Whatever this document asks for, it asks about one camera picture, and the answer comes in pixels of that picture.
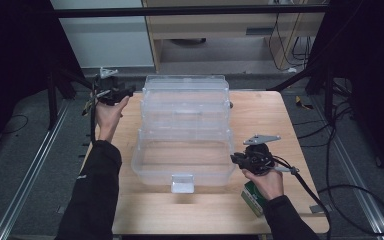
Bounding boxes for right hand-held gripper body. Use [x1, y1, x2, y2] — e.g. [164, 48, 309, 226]
[242, 134, 282, 176]

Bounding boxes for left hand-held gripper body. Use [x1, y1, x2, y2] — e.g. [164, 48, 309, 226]
[92, 67, 126, 107]

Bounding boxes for green white carton box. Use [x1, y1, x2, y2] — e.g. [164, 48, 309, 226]
[240, 181, 268, 218]

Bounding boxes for clear plastic storage box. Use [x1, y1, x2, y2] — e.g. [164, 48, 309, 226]
[130, 74, 237, 195]

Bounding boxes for person's left hand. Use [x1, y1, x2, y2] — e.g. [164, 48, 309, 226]
[94, 96, 131, 143]

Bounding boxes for person's right hand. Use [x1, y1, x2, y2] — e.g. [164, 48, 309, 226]
[240, 167, 285, 201]

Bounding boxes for yellow black floor tape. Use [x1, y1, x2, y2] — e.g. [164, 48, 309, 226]
[81, 98, 95, 117]
[294, 95, 314, 111]

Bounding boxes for black stand leg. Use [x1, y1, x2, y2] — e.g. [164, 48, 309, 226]
[267, 64, 331, 93]
[58, 66, 96, 91]

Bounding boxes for white cabinet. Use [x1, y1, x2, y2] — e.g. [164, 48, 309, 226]
[49, 0, 155, 69]

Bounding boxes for grey tape piece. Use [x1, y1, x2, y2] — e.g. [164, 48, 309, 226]
[309, 203, 333, 214]

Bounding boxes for black horizontal bar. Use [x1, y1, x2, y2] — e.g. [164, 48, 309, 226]
[51, 4, 329, 18]

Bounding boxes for dark curtain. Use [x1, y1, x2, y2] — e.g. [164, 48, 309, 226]
[308, 0, 384, 188]
[0, 0, 84, 161]

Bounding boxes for light wooden desk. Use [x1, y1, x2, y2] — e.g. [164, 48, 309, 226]
[142, 0, 329, 73]

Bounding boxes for black stand post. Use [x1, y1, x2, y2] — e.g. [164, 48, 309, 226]
[47, 71, 59, 131]
[324, 69, 335, 123]

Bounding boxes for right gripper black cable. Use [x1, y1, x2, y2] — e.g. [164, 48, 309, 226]
[273, 154, 334, 240]

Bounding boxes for thin black floor cable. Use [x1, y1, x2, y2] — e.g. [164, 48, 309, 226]
[0, 113, 30, 135]

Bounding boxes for black floor cable loop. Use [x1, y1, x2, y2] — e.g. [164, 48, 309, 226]
[316, 184, 384, 236]

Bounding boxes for aluminium floor rail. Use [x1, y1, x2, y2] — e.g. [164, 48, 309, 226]
[0, 99, 73, 240]
[309, 94, 384, 240]

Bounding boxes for black hanging cable bundle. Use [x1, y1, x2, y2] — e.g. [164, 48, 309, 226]
[268, 13, 316, 73]

